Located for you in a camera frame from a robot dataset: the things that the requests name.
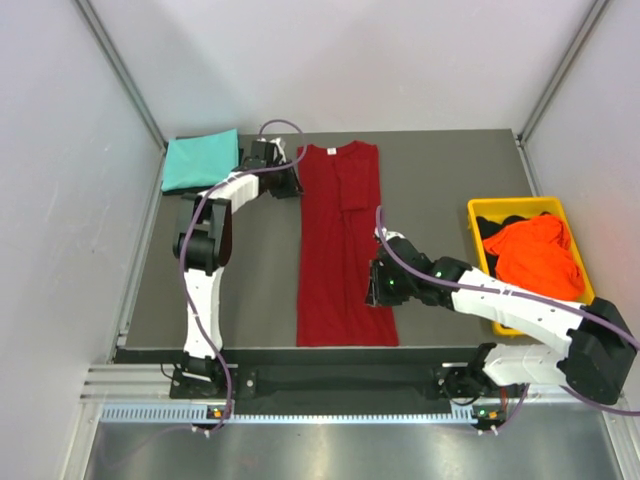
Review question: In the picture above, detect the dark red t-shirt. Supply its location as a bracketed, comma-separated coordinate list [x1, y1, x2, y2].
[296, 141, 399, 347]

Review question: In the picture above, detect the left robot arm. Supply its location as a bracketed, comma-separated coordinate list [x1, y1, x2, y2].
[171, 137, 303, 399]

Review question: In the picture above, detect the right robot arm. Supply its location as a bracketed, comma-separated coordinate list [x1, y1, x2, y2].
[365, 228, 639, 408]

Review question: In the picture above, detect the folded teal t-shirt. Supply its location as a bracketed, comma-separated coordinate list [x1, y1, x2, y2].
[161, 129, 239, 194]

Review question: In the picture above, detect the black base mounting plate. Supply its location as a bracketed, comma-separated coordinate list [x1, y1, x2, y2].
[169, 346, 500, 417]

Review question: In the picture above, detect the black garment in bin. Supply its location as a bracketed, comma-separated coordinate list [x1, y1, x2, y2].
[476, 215, 525, 277]

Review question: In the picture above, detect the yellow plastic bin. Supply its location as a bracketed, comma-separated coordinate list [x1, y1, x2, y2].
[467, 195, 599, 337]

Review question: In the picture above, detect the orange t-shirt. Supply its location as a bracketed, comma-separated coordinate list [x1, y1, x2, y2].
[482, 213, 585, 301]

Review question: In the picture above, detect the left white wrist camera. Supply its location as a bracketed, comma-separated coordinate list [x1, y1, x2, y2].
[258, 137, 287, 164]

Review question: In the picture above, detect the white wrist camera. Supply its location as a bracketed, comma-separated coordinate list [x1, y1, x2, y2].
[258, 137, 287, 164]
[374, 227, 405, 243]

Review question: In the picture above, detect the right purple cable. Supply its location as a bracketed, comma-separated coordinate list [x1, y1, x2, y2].
[374, 204, 640, 431]

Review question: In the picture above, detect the purple cable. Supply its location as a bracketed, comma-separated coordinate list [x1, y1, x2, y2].
[374, 204, 640, 431]
[178, 118, 307, 431]

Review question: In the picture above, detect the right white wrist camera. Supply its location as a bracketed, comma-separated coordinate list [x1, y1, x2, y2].
[374, 227, 405, 243]

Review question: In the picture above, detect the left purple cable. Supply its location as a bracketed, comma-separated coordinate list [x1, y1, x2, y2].
[178, 118, 307, 431]

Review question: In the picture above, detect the aluminium frame rail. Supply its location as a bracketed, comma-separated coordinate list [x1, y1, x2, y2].
[80, 364, 174, 402]

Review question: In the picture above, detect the grey slotted cable duct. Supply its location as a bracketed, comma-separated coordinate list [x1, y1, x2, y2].
[99, 403, 504, 426]

